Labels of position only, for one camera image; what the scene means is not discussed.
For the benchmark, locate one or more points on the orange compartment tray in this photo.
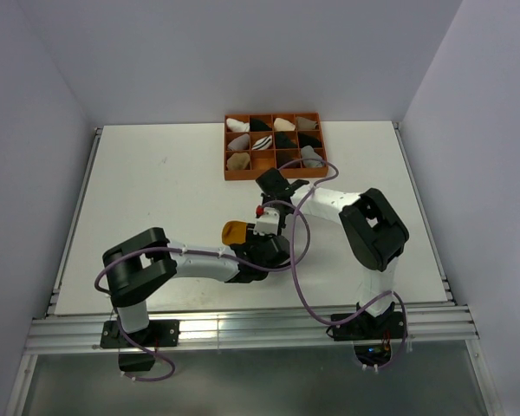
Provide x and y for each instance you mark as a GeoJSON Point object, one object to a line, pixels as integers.
{"type": "Point", "coordinates": [261, 161]}

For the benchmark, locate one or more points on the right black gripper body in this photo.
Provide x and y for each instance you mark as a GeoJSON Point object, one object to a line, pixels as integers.
{"type": "Point", "coordinates": [282, 224]}

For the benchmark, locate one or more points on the dark brown sock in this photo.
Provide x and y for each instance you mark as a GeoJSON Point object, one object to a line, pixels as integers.
{"type": "Point", "coordinates": [287, 159]}

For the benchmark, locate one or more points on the black rolled sock right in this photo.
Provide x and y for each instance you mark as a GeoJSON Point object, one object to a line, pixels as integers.
{"type": "Point", "coordinates": [305, 139]}

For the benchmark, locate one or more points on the aluminium frame rail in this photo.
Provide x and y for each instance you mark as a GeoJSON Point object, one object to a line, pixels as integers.
{"type": "Point", "coordinates": [255, 328]}

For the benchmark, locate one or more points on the beige rolled sock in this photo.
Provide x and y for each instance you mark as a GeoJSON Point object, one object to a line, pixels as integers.
{"type": "Point", "coordinates": [238, 162]}

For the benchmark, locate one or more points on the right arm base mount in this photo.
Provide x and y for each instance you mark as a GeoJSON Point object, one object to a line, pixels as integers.
{"type": "Point", "coordinates": [379, 332]}

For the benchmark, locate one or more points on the mustard yellow sock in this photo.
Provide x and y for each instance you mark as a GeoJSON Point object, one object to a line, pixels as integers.
{"type": "Point", "coordinates": [234, 232]}

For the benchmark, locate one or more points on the white black striped rolled sock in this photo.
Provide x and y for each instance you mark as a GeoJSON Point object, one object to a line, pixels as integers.
{"type": "Point", "coordinates": [263, 143]}

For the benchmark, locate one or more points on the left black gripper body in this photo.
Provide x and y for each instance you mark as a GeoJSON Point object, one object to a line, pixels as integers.
{"type": "Point", "coordinates": [253, 240]}

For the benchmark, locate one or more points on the black rolled sock top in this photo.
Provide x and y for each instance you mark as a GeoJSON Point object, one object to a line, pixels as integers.
{"type": "Point", "coordinates": [258, 125]}

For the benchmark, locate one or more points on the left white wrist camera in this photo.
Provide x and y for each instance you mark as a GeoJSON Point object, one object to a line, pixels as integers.
{"type": "Point", "coordinates": [267, 221]}

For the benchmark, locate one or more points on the cream rolled sock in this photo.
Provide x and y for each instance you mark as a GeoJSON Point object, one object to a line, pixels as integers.
{"type": "Point", "coordinates": [283, 125]}

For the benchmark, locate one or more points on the grey sock black stripes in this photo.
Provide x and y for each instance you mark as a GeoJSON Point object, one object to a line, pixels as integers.
{"type": "Point", "coordinates": [310, 158]}

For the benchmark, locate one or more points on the dark green rolled sock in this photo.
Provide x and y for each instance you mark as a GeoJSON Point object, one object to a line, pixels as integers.
{"type": "Point", "coordinates": [283, 141]}

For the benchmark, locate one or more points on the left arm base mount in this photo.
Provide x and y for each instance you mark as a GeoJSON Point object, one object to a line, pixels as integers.
{"type": "Point", "coordinates": [159, 334]}

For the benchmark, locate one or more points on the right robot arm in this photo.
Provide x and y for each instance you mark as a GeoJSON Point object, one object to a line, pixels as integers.
{"type": "Point", "coordinates": [375, 233]}

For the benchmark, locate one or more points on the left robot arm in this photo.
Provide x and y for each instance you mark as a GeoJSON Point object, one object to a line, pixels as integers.
{"type": "Point", "coordinates": [138, 267]}

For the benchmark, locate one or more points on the taupe rolled sock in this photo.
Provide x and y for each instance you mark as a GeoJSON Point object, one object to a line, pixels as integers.
{"type": "Point", "coordinates": [303, 123]}

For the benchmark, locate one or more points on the grey rolled sock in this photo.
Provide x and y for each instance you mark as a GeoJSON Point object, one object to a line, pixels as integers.
{"type": "Point", "coordinates": [239, 143]}

